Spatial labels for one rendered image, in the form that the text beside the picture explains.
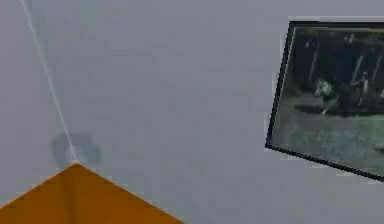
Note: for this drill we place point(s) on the black framed dark picture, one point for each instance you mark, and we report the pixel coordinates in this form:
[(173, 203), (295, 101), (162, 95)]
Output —
[(333, 100)]

